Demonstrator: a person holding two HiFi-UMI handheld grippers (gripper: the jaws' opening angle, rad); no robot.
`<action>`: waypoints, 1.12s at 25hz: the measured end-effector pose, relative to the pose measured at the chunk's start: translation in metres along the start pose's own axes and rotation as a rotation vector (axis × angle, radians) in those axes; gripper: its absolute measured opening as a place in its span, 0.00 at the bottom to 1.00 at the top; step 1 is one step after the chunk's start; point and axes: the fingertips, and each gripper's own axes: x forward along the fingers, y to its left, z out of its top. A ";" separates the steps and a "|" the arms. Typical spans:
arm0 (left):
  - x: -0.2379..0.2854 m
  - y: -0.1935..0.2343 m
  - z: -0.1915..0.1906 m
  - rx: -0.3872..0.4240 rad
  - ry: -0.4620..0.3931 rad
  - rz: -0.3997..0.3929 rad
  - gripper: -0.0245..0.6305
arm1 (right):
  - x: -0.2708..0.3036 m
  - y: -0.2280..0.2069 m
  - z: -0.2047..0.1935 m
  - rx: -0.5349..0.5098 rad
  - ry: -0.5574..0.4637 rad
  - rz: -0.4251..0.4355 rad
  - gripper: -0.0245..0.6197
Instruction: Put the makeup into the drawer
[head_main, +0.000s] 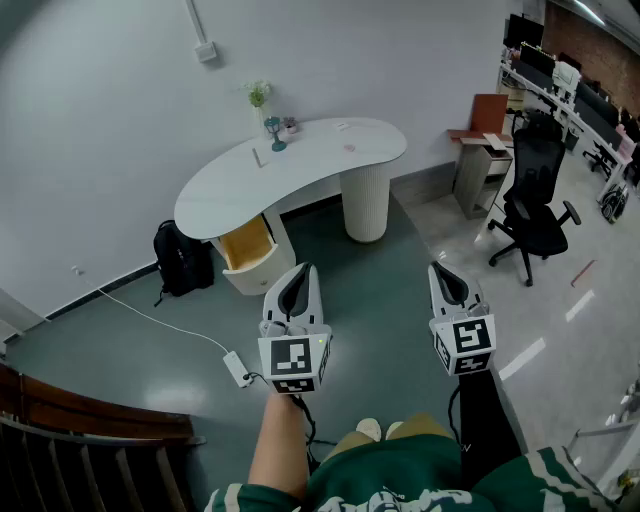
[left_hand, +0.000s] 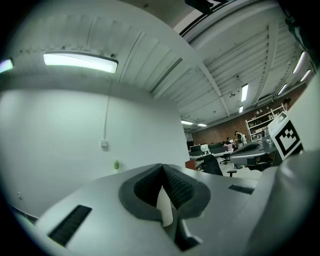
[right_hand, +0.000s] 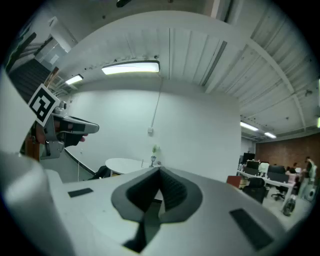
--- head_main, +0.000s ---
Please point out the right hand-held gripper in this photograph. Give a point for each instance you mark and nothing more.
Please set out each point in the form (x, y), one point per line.
(470, 340)

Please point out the small pink potted plant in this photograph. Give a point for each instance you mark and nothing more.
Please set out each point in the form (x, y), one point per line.
(290, 125)

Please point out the white wall switch box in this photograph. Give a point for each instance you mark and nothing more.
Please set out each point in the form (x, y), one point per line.
(206, 51)

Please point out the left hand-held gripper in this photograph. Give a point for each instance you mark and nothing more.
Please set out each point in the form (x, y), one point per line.
(290, 357)

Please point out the brown board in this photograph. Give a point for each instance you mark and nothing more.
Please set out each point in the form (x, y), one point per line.
(490, 112)

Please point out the red stick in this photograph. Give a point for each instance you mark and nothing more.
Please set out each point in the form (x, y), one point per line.
(582, 272)

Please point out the person's khaki trousers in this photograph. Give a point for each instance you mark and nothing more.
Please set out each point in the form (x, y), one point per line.
(415, 425)

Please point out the white ribbed vase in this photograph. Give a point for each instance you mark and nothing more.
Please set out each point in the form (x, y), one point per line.
(260, 122)

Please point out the white wall conduit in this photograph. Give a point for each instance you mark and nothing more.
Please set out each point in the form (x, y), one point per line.
(195, 20)

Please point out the person's right white shoe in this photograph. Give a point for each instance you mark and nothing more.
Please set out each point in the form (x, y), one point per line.
(393, 428)

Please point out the black backpack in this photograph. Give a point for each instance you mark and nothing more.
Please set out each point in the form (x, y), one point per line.
(180, 260)

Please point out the white office desk row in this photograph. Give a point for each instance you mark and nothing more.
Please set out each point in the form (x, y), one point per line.
(560, 105)

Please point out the person's white shoe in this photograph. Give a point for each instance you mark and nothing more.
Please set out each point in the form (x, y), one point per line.
(368, 429)
(393, 428)

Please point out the black monitor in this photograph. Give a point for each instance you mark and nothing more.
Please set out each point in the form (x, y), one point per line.
(522, 30)

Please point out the person's left forearm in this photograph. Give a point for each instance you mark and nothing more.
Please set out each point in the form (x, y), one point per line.
(277, 440)

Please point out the white green flower bouquet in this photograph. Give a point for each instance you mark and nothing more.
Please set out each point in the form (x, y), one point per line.
(257, 92)

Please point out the wooden side cabinet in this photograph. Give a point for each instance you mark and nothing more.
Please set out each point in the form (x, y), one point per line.
(480, 175)

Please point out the yellow wooden bin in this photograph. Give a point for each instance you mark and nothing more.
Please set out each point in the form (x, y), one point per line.
(247, 245)

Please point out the teal lantern lamp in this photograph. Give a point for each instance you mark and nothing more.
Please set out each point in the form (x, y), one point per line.
(274, 132)

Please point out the person's right forearm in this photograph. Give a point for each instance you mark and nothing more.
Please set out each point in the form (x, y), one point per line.
(485, 425)

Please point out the white power strip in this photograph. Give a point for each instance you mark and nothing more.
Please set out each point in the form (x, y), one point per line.
(236, 369)

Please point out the person's left white shoe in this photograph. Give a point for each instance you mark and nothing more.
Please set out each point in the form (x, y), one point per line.
(368, 429)

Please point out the person's green shirt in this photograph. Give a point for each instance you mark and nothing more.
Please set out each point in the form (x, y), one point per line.
(400, 475)

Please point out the white curved table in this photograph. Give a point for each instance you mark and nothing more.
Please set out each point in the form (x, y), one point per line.
(300, 170)

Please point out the black office chair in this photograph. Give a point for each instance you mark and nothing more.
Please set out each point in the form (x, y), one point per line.
(537, 200)

